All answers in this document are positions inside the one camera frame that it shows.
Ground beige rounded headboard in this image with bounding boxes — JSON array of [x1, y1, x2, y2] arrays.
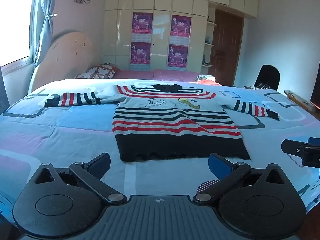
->
[[28, 32, 102, 94]]

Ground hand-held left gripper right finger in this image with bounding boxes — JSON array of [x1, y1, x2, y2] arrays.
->
[[193, 153, 288, 203]]

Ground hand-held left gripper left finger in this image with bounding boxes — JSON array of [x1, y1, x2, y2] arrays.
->
[[34, 152, 127, 205]]

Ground blue curtain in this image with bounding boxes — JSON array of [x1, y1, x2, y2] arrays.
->
[[30, 0, 59, 63]]

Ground corner shelf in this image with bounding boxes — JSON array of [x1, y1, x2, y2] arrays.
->
[[201, 7, 217, 74]]

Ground wooden board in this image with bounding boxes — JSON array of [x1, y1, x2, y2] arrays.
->
[[284, 89, 320, 113]]

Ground purple wall poster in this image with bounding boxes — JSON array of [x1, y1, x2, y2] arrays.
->
[[167, 44, 188, 70], [130, 42, 152, 71], [131, 12, 154, 42], [170, 14, 192, 45]]

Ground window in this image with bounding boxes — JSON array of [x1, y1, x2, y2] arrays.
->
[[0, 0, 42, 67]]

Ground striped knit sweater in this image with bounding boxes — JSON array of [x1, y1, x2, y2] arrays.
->
[[44, 83, 280, 162]]

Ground patterned bedspread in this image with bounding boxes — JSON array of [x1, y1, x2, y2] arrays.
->
[[0, 79, 320, 230]]

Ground pink bed sheet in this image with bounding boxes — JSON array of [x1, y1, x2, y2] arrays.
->
[[114, 69, 220, 83]]

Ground brown wooden door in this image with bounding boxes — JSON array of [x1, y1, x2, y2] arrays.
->
[[209, 9, 244, 87]]

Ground cream wardrobe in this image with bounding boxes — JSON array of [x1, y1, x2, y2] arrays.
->
[[101, 0, 259, 73]]

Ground patterned pillow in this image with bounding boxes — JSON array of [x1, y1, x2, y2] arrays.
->
[[86, 64, 122, 79], [74, 72, 100, 80]]

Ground crumpled clothes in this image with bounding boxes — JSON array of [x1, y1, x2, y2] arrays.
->
[[195, 74, 217, 84]]

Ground black chair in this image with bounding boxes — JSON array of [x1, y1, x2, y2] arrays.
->
[[254, 64, 280, 90]]

